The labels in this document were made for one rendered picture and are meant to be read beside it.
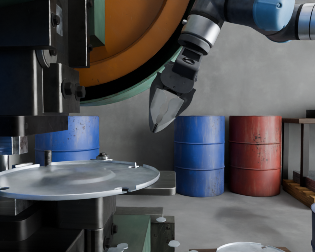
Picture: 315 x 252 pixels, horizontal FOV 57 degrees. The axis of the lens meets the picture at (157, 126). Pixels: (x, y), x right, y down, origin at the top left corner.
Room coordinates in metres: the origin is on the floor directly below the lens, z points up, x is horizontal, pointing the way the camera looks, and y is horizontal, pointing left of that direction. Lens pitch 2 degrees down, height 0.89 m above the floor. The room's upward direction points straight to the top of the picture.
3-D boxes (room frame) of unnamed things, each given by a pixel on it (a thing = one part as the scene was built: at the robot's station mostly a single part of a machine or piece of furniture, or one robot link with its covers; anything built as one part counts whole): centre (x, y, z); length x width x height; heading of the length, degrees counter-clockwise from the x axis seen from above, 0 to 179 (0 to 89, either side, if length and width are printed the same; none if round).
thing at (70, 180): (0.52, 0.14, 0.78); 0.29 x 0.29 x 0.01
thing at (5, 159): (0.61, 0.32, 0.81); 0.02 x 0.02 x 0.14
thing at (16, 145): (0.52, 0.26, 0.84); 0.05 x 0.03 x 0.04; 177
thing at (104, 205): (0.52, 0.09, 0.72); 0.25 x 0.14 x 0.14; 87
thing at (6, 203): (0.52, 0.26, 0.76); 0.15 x 0.09 x 0.05; 177
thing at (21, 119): (0.53, 0.27, 0.86); 0.20 x 0.16 x 0.05; 177
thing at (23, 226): (0.53, 0.27, 0.72); 0.20 x 0.16 x 0.03; 177
